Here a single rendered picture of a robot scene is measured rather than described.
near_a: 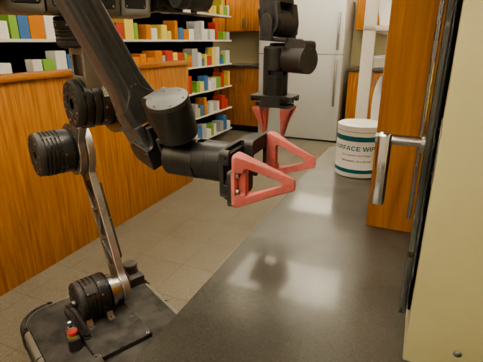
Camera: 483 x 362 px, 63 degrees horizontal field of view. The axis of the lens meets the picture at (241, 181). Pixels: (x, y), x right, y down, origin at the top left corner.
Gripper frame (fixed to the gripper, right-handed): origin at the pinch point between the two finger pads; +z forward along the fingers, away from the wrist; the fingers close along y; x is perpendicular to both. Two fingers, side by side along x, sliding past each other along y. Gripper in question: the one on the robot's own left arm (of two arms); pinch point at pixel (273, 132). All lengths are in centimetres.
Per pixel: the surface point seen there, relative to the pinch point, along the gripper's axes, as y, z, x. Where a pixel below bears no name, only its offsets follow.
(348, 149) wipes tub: 15.0, 7.7, 20.8
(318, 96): -90, 52, 442
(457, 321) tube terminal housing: 38, 8, -46
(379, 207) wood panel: 26.7, 11.2, -9.2
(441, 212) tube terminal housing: 35, -5, -46
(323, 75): -85, 24, 442
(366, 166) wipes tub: 20.4, 12.0, 21.3
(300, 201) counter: 8.2, 15.8, -2.0
